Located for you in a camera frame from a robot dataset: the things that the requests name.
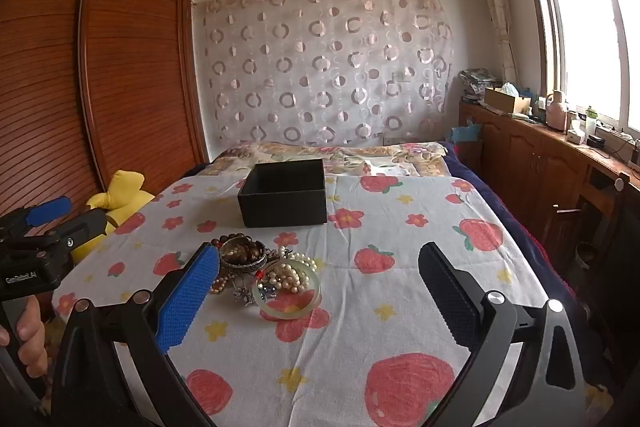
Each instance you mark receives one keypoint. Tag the dark blue blanket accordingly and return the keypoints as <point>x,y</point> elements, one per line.
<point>500,202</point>

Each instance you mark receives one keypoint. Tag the silver ornamental hairpin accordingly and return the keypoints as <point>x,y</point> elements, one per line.
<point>245,294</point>

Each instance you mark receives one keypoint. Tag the long wooden cabinet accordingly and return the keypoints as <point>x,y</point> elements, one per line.
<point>525,157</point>

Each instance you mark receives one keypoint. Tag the wooden bed headboard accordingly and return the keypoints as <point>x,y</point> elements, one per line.
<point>100,82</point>

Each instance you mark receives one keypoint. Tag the cardboard box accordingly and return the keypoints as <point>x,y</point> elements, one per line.
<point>505,101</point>

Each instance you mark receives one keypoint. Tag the metal bin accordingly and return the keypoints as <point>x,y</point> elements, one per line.
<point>585,257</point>

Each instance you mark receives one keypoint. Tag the jade bangle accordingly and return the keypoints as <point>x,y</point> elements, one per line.
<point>280,311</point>

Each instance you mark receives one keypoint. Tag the strawberry printed bedsheet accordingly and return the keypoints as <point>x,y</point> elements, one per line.
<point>400,332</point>

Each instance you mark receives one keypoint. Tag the green capped bottle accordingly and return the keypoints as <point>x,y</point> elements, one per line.
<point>591,121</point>

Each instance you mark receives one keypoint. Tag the window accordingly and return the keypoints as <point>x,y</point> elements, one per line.
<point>585,32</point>

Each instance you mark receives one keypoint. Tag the silver metal bangle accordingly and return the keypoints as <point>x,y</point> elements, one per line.
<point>245,263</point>

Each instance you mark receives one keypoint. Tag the stack of magazines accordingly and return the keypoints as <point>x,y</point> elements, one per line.
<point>477,79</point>

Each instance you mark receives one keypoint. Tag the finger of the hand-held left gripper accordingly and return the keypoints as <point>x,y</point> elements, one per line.
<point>85,227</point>
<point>47,212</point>

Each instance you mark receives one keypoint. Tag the black jewelry box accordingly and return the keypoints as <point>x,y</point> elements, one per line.
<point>282,194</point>

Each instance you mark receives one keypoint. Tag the yellow plush toy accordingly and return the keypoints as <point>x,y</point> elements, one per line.
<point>125,192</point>

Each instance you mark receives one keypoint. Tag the floral blanket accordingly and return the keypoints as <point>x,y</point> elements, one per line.
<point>400,159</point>

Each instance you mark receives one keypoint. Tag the pink kettle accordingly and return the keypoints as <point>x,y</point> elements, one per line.
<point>556,112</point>

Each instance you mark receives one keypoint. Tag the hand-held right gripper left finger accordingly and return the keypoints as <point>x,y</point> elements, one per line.
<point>187,304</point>

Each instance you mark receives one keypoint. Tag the circle patterned curtain cloth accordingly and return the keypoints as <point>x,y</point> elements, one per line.
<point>325,67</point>

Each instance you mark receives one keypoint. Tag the bundled window curtain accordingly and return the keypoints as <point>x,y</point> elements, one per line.
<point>495,7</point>

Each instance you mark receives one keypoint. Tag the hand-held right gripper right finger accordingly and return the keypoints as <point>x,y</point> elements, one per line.
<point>445,292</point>

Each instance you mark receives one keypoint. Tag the person's left hand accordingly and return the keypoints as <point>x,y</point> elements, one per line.
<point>27,337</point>

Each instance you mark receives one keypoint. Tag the blue plastic bag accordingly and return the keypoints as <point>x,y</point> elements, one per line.
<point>465,133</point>

